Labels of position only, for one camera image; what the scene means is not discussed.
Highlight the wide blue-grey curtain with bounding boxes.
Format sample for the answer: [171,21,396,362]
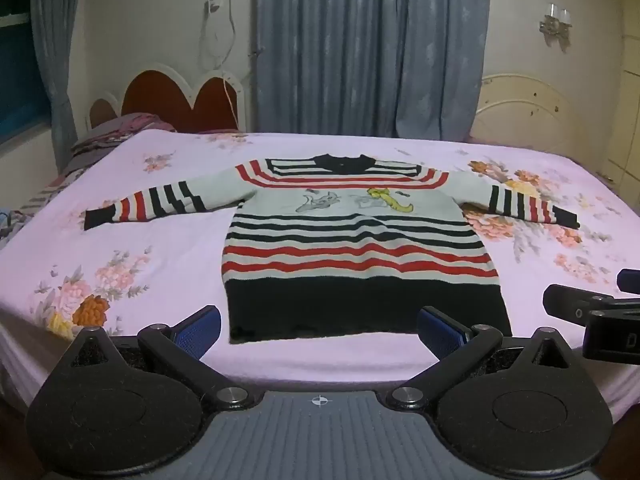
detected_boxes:
[252,0,493,142]

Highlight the red heart-shaped headboard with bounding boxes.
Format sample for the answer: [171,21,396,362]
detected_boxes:
[85,62,248,136]

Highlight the grey striped blanket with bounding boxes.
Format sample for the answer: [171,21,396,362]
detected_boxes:
[0,162,86,248]

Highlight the cream wardrobe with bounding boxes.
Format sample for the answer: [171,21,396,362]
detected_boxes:
[600,35,640,198]

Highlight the striped pillow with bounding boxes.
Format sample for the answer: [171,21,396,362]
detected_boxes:
[70,112,178,161]

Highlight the bed with pink floral sheet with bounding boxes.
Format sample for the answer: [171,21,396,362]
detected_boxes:
[0,127,640,421]

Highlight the striped cartoon sweater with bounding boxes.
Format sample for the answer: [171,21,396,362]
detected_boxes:
[84,152,581,345]

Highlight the cream arched headboard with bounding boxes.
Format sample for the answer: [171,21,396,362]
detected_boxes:
[467,74,596,161]

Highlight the wall lamp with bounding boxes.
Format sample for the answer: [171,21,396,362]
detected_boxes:
[539,2,573,53]

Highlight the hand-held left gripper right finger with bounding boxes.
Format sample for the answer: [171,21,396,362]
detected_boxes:
[389,306,577,411]

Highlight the narrow blue-grey curtain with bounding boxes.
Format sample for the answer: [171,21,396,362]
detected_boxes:
[30,0,85,173]

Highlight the window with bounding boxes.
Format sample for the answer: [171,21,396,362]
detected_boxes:
[0,10,51,138]

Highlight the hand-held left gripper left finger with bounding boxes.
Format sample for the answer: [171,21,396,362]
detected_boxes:
[67,305,257,410]

